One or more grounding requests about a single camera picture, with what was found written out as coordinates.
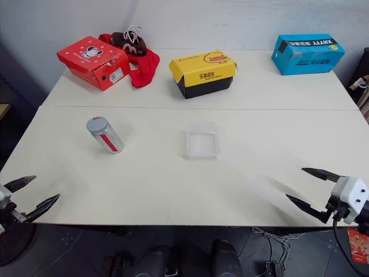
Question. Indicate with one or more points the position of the brown shoe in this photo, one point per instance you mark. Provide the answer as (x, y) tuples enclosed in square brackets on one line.
[(129, 43)]

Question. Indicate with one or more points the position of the yellow and black duck box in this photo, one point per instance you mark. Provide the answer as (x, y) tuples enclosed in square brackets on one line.
[(203, 75)]

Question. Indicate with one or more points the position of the silver red can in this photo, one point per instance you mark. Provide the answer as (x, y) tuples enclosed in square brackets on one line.
[(111, 141)]

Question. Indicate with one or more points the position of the clear square plastic container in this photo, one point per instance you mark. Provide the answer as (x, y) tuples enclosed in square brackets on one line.
[(201, 142)]

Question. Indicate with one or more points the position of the black power adapter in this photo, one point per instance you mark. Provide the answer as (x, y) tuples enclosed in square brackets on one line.
[(275, 268)]

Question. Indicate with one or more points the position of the dark rounded shape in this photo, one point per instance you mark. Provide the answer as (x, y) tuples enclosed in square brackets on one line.
[(226, 258), (154, 261)]

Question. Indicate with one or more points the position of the red cloth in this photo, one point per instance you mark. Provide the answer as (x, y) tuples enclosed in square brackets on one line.
[(144, 67)]

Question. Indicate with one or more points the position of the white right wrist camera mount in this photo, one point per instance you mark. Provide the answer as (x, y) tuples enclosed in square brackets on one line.
[(353, 191)]

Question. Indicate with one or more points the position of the red printed packet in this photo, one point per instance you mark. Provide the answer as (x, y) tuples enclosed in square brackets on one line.
[(359, 245)]

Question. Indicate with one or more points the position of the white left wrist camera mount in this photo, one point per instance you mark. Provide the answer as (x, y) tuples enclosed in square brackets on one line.
[(3, 196)]

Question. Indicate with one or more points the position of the grey plastic tube cap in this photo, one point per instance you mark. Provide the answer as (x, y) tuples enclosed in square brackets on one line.
[(96, 125)]

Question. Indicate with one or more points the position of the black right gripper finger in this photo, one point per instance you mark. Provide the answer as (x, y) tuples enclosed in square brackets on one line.
[(323, 174), (305, 206)]

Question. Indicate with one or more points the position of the red cardboard box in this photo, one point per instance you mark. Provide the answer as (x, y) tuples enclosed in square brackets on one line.
[(92, 62)]

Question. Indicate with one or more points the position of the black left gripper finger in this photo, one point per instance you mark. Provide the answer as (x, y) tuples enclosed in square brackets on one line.
[(41, 207), (21, 182)]

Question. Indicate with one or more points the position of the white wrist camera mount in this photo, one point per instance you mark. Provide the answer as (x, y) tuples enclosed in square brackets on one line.
[(3, 196), (353, 191)]

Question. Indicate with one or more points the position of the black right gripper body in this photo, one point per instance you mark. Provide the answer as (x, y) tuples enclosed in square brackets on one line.
[(339, 209)]

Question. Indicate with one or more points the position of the blue cardboard box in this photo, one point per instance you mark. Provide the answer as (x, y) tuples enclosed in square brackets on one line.
[(307, 54)]

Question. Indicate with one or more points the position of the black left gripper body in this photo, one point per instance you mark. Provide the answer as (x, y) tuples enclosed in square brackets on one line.
[(8, 215)]

